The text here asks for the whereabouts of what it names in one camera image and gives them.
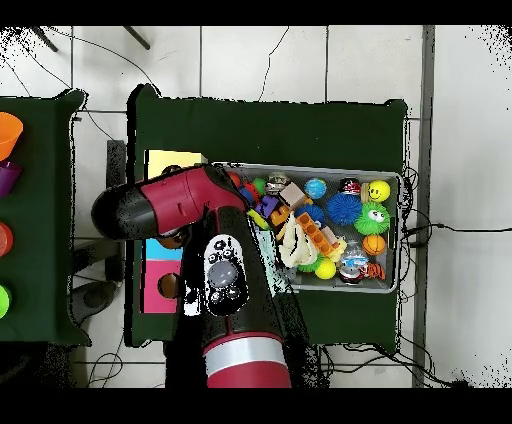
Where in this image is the cream knitted cloth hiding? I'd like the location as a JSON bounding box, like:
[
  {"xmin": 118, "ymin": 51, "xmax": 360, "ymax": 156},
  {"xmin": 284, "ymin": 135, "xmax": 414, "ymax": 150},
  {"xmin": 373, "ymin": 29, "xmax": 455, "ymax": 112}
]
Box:
[{"xmin": 277, "ymin": 211, "xmax": 321, "ymax": 268}]

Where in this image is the orange toy brick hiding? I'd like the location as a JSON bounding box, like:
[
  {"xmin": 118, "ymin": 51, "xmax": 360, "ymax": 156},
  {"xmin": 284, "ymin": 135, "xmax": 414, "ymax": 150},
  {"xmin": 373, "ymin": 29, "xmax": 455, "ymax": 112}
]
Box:
[{"xmin": 296, "ymin": 211, "xmax": 341, "ymax": 257}]

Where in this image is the blue-label plastic bottle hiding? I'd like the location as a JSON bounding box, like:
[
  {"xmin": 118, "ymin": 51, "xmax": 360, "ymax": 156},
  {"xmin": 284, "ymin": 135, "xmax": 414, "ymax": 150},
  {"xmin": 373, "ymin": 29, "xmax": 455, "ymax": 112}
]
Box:
[{"xmin": 338, "ymin": 241, "xmax": 371, "ymax": 286}]

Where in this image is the wooden box with three holes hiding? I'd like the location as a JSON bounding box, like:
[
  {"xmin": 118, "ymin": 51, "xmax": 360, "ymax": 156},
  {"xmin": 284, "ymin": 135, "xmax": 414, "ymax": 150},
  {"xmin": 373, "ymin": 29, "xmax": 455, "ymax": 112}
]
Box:
[{"xmin": 139, "ymin": 149, "xmax": 207, "ymax": 314}]

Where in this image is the shallow mesh bin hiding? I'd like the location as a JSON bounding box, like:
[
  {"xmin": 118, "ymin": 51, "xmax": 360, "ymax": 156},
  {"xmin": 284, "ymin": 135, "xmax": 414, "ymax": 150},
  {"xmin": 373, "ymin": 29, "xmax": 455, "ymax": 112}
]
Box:
[{"xmin": 223, "ymin": 160, "xmax": 403, "ymax": 294}]

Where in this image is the plain wooden block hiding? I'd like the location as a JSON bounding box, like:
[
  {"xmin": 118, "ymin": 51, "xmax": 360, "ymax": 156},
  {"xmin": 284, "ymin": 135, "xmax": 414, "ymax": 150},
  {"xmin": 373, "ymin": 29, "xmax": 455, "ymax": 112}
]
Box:
[{"xmin": 278, "ymin": 180, "xmax": 307, "ymax": 209}]

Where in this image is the dark green tablecloth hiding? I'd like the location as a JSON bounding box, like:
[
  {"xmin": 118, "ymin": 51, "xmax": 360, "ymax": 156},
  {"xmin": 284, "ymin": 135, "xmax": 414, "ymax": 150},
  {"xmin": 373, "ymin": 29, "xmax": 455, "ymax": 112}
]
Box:
[
  {"xmin": 125, "ymin": 83, "xmax": 409, "ymax": 348},
  {"xmin": 0, "ymin": 88, "xmax": 93, "ymax": 346}
]

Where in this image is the blue spiky ball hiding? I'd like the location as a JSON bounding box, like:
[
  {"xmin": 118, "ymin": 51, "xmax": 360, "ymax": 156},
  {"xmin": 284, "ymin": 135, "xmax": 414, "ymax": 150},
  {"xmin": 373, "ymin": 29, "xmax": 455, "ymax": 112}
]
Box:
[{"xmin": 326, "ymin": 192, "xmax": 364, "ymax": 226}]

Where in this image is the green spiky ball with eyes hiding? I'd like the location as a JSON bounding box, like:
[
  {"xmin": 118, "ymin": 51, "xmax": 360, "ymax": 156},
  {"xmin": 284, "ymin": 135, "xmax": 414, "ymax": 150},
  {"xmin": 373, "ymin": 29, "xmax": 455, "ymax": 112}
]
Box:
[{"xmin": 353, "ymin": 200, "xmax": 392, "ymax": 236}]

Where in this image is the small orange basketball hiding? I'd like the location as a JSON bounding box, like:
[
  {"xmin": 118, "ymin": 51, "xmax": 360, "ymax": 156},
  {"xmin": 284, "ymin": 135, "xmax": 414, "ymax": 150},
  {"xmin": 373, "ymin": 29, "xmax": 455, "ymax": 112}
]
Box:
[{"xmin": 361, "ymin": 234, "xmax": 387, "ymax": 257}]

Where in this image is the yellow smiley ball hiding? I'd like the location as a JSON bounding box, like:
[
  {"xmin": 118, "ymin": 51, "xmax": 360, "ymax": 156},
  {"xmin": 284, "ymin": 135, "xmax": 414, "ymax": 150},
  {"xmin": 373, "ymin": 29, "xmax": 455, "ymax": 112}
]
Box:
[{"xmin": 366, "ymin": 179, "xmax": 392, "ymax": 202}]

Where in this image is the black upright bar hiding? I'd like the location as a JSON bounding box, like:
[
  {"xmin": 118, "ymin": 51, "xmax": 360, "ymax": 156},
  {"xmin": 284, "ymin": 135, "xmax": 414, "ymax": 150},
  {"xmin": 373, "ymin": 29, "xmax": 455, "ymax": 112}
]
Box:
[{"xmin": 105, "ymin": 139, "xmax": 128, "ymax": 283}]

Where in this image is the black tripod leg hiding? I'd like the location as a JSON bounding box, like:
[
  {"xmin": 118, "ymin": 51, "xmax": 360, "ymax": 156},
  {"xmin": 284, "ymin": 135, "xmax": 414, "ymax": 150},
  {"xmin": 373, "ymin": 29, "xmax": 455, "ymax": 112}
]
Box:
[
  {"xmin": 122, "ymin": 26, "xmax": 152, "ymax": 51},
  {"xmin": 29, "ymin": 26, "xmax": 60, "ymax": 53}
]

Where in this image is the purple plastic cup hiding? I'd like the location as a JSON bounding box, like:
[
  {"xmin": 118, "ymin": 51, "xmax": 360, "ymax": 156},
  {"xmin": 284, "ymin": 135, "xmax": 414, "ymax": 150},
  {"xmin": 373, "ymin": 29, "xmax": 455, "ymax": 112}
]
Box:
[{"xmin": 0, "ymin": 160, "xmax": 23, "ymax": 199}]

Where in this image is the orange plastic bowl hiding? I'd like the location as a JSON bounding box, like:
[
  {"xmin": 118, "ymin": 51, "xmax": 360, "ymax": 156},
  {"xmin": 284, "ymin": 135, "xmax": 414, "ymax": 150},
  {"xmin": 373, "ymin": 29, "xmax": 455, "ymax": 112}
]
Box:
[{"xmin": 0, "ymin": 111, "xmax": 24, "ymax": 162}]

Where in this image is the thin black floor cable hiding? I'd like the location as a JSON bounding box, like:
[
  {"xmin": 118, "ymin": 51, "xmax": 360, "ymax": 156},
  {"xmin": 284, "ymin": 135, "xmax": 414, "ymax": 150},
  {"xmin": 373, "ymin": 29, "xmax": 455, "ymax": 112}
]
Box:
[{"xmin": 257, "ymin": 26, "xmax": 290, "ymax": 102}]

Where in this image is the thick black floor cable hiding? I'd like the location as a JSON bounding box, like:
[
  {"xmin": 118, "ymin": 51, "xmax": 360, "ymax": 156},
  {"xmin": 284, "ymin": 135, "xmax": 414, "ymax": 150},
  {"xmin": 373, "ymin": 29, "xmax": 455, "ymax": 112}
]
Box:
[{"xmin": 403, "ymin": 222, "xmax": 512, "ymax": 249}]

